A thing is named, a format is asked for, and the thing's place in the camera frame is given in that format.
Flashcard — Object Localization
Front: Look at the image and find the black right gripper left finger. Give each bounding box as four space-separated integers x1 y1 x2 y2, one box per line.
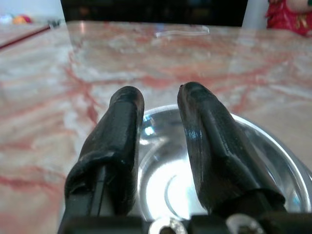
64 85 144 216

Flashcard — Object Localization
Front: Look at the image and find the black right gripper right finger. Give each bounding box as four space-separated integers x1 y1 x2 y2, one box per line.
176 81 286 216

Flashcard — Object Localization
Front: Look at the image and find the shiny steel bowl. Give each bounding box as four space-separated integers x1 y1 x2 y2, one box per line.
135 104 312 222

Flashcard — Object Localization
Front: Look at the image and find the black chair back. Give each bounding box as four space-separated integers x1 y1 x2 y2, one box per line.
59 0 249 27

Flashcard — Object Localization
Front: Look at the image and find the red thin stick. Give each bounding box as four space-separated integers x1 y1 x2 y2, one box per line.
0 23 56 50

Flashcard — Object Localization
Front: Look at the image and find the orange round toy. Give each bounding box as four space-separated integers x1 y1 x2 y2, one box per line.
12 15 34 25

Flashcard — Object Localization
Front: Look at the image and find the red patterned cloth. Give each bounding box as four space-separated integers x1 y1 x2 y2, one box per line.
265 0 312 37

